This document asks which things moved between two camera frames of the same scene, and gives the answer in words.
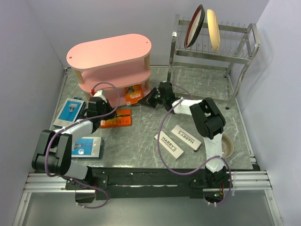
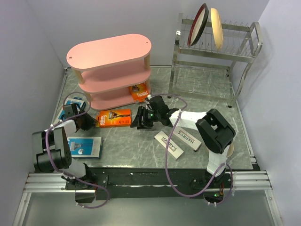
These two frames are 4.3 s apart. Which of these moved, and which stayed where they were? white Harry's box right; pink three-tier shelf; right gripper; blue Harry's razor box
Moved: right gripper
Stayed: white Harry's box right; pink three-tier shelf; blue Harry's razor box
